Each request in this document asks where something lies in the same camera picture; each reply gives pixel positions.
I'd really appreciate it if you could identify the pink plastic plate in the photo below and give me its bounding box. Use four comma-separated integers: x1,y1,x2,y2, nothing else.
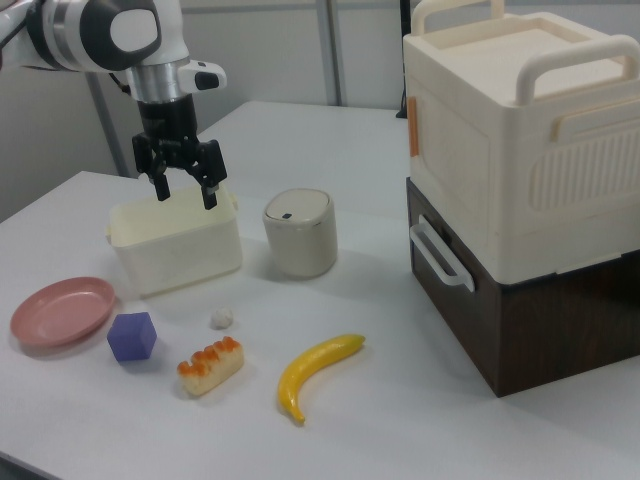
9,277,117,348

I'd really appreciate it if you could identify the small beige lidded trash can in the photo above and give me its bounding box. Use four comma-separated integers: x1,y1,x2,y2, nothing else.
262,187,339,278

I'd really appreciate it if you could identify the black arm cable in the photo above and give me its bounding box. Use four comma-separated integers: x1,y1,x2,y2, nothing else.
107,72,133,97

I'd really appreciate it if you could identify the cream plastic storage box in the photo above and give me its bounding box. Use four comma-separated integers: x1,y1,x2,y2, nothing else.
402,0,640,282

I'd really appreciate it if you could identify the toy bread with orange topping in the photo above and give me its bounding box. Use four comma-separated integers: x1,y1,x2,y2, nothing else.
177,337,246,399

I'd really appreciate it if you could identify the yellow toy banana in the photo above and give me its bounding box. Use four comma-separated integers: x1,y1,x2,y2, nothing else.
277,333,367,427

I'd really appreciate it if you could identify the cream open plastic bin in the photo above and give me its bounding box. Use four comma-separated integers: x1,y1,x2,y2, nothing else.
106,183,245,300

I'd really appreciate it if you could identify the white drawer handle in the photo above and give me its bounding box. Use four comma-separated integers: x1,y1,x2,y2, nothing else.
408,214,476,291

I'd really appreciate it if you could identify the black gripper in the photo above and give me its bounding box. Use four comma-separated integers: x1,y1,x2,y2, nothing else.
131,97,229,212

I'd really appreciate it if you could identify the purple cube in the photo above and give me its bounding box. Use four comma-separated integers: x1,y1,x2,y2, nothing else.
106,311,159,363

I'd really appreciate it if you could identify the orange box latch strip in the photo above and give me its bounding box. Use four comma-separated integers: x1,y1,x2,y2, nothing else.
407,97,420,157

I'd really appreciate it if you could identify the small white crumpled ball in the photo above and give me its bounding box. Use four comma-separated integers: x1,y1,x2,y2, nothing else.
209,307,235,331

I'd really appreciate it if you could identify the dark brown wooden drawer box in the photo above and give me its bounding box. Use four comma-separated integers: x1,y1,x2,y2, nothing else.
405,177,640,399

